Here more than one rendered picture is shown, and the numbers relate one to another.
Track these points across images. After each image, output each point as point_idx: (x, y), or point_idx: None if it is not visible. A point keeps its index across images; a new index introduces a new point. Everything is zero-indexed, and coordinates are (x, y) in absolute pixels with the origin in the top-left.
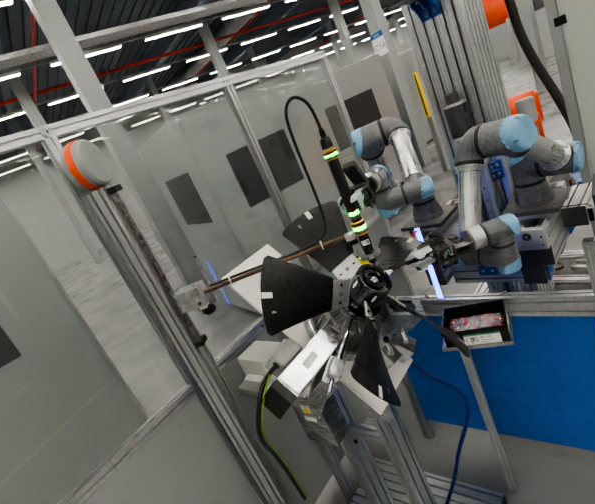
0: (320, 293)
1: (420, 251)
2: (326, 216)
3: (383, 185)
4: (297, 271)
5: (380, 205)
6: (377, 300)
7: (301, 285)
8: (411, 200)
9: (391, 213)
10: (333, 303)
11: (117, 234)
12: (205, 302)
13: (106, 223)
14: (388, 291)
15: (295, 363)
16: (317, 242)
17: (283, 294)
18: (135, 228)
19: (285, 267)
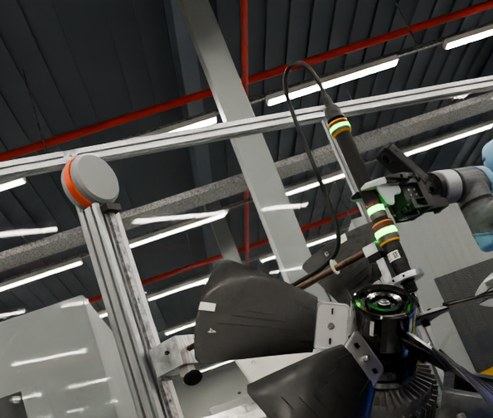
0: (292, 318)
1: None
2: (364, 235)
3: (473, 191)
4: (261, 281)
5: (473, 226)
6: (379, 333)
7: (262, 300)
8: None
9: (492, 238)
10: (317, 340)
11: (101, 260)
12: (183, 360)
13: (93, 247)
14: (397, 317)
15: (228, 413)
16: (327, 262)
17: (231, 308)
18: (123, 256)
19: (244, 274)
